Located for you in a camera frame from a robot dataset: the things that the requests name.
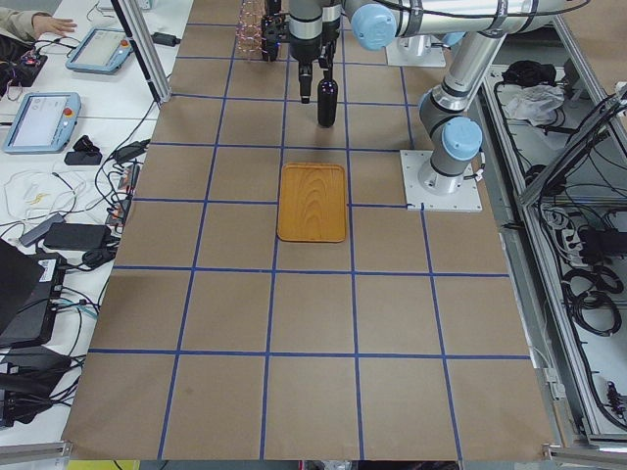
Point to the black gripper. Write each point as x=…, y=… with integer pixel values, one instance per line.
x=304, y=47

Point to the dark wine bottle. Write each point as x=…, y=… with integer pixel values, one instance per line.
x=327, y=97
x=270, y=27

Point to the wooden tray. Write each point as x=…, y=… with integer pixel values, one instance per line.
x=312, y=205

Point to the person's hand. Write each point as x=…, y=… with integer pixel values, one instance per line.
x=44, y=24

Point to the far teach pendant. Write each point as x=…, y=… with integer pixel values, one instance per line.
x=102, y=51

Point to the teach pendant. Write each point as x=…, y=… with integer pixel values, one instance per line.
x=102, y=51
x=43, y=124

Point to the near teach pendant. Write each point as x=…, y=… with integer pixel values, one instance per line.
x=43, y=124

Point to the black power adapter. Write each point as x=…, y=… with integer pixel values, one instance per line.
x=76, y=236

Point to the black laptop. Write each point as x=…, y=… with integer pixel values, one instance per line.
x=30, y=285

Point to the copper wire bottle basket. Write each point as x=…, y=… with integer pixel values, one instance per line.
x=249, y=30

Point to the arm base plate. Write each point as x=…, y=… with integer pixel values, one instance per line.
x=428, y=190
x=418, y=51

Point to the aluminium frame post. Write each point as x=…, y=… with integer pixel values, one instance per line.
x=138, y=34

